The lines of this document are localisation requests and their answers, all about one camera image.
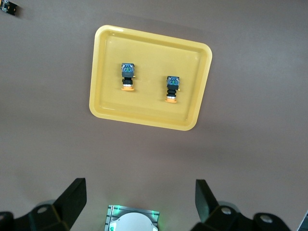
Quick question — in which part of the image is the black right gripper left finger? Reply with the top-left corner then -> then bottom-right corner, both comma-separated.
0,177 -> 87,231

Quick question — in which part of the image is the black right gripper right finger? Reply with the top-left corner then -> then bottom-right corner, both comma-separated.
190,179 -> 293,231

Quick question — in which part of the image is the yellow push button switch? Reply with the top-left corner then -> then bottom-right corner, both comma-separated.
164,76 -> 181,104
120,62 -> 137,92

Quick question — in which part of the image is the brown table cover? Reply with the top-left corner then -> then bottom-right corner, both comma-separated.
0,0 -> 308,231

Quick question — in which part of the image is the yellow plastic tray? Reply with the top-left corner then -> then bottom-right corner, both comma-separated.
88,24 -> 213,132

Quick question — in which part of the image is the red button orange body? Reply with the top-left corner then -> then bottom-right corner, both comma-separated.
0,0 -> 18,16

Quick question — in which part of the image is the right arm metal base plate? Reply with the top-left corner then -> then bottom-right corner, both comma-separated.
103,204 -> 161,231

